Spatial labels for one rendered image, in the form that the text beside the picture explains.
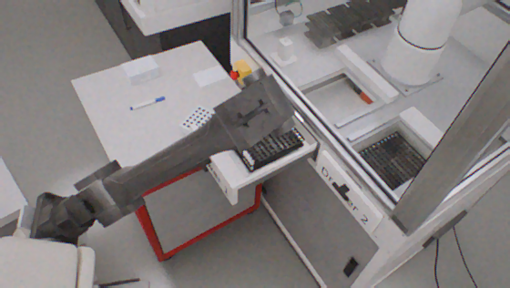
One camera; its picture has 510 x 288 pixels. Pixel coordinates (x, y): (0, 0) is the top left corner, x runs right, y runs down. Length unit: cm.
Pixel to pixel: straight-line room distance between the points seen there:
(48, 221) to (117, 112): 84
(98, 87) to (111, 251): 85
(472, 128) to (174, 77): 125
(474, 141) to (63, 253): 75
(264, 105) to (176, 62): 124
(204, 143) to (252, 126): 8
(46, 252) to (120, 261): 147
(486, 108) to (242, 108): 47
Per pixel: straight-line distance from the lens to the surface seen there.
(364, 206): 121
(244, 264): 205
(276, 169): 127
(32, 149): 266
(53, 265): 67
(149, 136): 152
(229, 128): 55
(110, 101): 167
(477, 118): 82
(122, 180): 74
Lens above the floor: 193
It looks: 51 degrees down
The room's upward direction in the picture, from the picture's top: 11 degrees clockwise
